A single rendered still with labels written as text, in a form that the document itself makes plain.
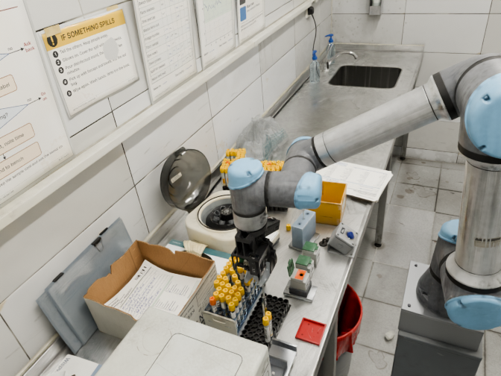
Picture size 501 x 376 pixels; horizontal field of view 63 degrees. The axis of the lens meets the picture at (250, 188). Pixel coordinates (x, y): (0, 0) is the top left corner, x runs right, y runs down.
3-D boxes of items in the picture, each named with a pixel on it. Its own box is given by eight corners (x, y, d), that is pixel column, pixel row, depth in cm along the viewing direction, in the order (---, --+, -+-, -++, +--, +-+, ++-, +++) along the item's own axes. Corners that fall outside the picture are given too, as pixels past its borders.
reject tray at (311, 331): (319, 346, 108) (319, 344, 107) (294, 338, 110) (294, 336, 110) (326, 325, 113) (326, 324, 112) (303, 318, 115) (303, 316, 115)
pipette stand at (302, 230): (306, 254, 137) (306, 230, 131) (288, 247, 140) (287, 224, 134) (319, 236, 143) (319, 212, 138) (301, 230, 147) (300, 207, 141)
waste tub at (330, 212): (340, 227, 146) (341, 204, 140) (303, 221, 150) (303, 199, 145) (346, 204, 156) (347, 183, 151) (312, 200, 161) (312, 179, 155)
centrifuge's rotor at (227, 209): (233, 246, 135) (231, 230, 131) (197, 232, 142) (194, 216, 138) (259, 220, 145) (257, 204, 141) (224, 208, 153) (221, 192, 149)
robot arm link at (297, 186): (324, 157, 87) (273, 155, 90) (318, 186, 78) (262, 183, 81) (323, 188, 91) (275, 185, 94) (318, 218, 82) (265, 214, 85)
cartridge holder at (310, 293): (312, 303, 120) (312, 295, 118) (283, 295, 123) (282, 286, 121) (317, 289, 124) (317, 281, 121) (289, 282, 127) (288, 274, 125)
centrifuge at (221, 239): (250, 276, 131) (247, 248, 124) (180, 246, 145) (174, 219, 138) (287, 232, 146) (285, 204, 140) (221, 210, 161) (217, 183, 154)
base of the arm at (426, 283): (484, 289, 109) (494, 262, 104) (471, 330, 99) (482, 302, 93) (425, 267, 117) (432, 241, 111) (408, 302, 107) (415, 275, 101)
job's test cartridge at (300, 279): (306, 296, 120) (305, 281, 117) (290, 292, 122) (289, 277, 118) (309, 286, 123) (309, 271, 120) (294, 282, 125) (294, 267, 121)
